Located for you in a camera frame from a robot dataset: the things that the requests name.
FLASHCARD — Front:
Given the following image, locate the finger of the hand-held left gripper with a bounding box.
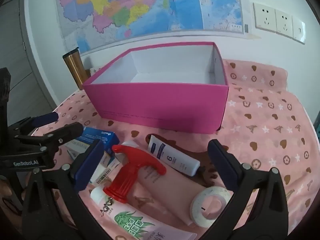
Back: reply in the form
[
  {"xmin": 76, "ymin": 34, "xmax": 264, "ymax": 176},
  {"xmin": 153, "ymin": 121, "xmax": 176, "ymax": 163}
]
[
  {"xmin": 6, "ymin": 112, "xmax": 60, "ymax": 143},
  {"xmin": 14, "ymin": 122, "xmax": 84, "ymax": 161}
]

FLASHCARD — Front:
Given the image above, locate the plain pink tube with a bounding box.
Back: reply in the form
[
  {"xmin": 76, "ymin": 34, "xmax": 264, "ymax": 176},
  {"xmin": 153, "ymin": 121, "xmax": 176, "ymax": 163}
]
[{"xmin": 132, "ymin": 166, "xmax": 213, "ymax": 228}]

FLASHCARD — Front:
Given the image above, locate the pink printed cloth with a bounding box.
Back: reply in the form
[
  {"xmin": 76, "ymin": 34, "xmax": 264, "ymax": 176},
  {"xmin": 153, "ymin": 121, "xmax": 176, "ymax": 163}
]
[{"xmin": 32, "ymin": 59, "xmax": 320, "ymax": 240}]

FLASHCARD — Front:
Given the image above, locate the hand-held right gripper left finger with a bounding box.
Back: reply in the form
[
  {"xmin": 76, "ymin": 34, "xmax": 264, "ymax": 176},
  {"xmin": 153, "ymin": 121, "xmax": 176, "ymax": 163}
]
[{"xmin": 21, "ymin": 139, "xmax": 110, "ymax": 240}]

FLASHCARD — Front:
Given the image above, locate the white wall socket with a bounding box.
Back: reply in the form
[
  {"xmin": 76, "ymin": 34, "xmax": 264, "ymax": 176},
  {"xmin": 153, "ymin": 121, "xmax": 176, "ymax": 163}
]
[
  {"xmin": 253, "ymin": 2, "xmax": 277, "ymax": 32},
  {"xmin": 275, "ymin": 8, "xmax": 293, "ymax": 39}
]

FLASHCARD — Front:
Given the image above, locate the white tube blue label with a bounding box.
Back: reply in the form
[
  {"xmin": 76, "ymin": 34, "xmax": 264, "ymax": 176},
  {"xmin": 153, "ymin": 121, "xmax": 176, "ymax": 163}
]
[{"xmin": 147, "ymin": 134, "xmax": 201, "ymax": 177}]

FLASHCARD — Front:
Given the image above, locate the pink cardboard box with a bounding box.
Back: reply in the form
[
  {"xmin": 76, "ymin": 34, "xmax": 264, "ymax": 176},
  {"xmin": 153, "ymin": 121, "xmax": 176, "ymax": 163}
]
[{"xmin": 82, "ymin": 41, "xmax": 230, "ymax": 134}]

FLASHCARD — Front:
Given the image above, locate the grey door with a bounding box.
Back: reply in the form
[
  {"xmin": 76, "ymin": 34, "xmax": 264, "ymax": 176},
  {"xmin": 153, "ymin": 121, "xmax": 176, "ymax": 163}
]
[{"xmin": 0, "ymin": 0, "xmax": 57, "ymax": 120}]

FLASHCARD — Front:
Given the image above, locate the person's left hand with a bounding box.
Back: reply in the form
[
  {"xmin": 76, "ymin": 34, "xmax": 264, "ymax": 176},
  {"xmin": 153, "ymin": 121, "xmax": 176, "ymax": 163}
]
[{"xmin": 0, "ymin": 175, "xmax": 25, "ymax": 214}]

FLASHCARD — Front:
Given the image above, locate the white speckled tape roll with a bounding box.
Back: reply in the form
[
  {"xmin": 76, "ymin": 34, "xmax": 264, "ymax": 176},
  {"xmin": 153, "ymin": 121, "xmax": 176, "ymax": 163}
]
[{"xmin": 190, "ymin": 187, "xmax": 232, "ymax": 228}]

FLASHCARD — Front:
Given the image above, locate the colourful wall map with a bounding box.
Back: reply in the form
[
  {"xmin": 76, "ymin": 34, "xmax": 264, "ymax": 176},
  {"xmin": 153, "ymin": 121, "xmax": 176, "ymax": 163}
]
[{"xmin": 54, "ymin": 0, "xmax": 244, "ymax": 54}]

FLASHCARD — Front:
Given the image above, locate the brown wooden comb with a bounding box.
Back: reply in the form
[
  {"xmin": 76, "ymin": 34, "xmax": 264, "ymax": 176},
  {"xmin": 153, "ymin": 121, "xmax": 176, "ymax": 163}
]
[{"xmin": 172, "ymin": 150, "xmax": 219, "ymax": 188}]

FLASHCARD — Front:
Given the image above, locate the pink tube green plant print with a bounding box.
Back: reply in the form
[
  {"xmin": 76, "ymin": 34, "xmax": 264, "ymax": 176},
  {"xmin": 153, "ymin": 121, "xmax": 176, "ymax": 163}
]
[{"xmin": 90, "ymin": 187, "xmax": 198, "ymax": 240}]

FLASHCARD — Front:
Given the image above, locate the white teal barcode box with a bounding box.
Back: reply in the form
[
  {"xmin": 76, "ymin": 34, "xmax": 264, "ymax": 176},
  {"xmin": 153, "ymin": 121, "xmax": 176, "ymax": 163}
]
[{"xmin": 89, "ymin": 152, "xmax": 120, "ymax": 185}]

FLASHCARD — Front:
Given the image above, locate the white wall switch plate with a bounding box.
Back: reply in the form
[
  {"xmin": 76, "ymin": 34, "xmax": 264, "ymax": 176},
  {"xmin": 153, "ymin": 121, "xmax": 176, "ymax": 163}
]
[{"xmin": 292, "ymin": 16, "xmax": 306, "ymax": 45}]

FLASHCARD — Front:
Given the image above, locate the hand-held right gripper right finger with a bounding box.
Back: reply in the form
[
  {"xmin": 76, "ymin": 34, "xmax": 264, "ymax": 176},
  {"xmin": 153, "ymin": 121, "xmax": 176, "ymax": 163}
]
[{"xmin": 190, "ymin": 139, "xmax": 289, "ymax": 240}]

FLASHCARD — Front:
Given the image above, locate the gold metal tumbler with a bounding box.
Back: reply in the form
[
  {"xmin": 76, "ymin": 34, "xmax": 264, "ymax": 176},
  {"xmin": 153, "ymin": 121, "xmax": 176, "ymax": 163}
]
[{"xmin": 62, "ymin": 47, "xmax": 89, "ymax": 90}]

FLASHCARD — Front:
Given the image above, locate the small white carton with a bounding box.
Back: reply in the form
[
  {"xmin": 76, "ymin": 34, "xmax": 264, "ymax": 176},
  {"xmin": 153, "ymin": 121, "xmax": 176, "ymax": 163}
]
[{"xmin": 64, "ymin": 140, "xmax": 88, "ymax": 160}]

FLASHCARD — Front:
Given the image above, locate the blue medicine box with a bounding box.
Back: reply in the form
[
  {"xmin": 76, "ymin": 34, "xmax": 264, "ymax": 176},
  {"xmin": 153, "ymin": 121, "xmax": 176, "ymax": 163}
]
[{"xmin": 77, "ymin": 126, "xmax": 120, "ymax": 153}]

